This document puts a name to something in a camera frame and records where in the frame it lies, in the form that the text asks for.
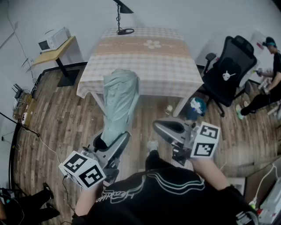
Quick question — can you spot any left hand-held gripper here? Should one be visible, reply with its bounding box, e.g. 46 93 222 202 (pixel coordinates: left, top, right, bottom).
58 131 132 189

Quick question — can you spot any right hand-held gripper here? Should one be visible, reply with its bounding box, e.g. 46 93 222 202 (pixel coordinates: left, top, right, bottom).
153 117 220 167

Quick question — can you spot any light green umbrella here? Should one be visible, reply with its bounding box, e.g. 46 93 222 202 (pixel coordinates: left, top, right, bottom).
102 69 141 150

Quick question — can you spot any person's right forearm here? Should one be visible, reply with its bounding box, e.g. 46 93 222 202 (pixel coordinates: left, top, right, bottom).
190 156 231 193

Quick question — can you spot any person's left forearm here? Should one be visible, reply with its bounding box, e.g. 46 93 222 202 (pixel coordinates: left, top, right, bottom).
75 185 104 217

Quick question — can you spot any person's gray shoe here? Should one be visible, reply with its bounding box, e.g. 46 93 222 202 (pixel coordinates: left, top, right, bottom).
147 140 159 152

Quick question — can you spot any trash bin with blue bag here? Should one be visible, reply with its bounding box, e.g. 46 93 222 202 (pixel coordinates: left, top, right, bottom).
186 96 207 121

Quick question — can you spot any person's black trouser leg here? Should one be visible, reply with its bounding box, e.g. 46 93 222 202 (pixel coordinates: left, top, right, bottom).
145 150 174 171

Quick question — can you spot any black mesh office chair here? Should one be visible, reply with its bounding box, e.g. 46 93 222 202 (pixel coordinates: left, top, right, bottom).
196 35 258 117

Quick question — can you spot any table with checked tablecloth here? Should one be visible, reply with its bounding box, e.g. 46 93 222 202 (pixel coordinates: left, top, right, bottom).
76 26 205 117

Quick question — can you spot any black tripod stand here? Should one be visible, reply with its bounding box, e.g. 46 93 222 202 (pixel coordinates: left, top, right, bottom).
0 111 41 137

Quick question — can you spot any person's black printed shirt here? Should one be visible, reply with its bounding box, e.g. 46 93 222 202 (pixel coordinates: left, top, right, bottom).
72 166 259 225

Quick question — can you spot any brown cardboard box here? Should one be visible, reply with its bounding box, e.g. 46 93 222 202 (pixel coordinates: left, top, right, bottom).
12 92 37 126

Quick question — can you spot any black wifi router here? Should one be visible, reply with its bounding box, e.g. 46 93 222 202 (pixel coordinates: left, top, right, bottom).
12 83 24 99

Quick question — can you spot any wooden side desk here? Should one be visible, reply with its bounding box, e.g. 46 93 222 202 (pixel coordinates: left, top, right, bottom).
30 36 81 87

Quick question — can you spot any white microwave oven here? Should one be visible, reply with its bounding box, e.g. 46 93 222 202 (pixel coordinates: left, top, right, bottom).
38 27 72 53

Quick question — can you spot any white plastic container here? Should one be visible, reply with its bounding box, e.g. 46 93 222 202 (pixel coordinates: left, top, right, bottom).
250 32 267 55

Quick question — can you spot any gray metal equipment case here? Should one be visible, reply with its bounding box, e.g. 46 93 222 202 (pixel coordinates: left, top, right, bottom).
258 178 281 225

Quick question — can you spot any black desk lamp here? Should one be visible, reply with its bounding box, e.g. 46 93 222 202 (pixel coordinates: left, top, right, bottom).
113 0 135 36

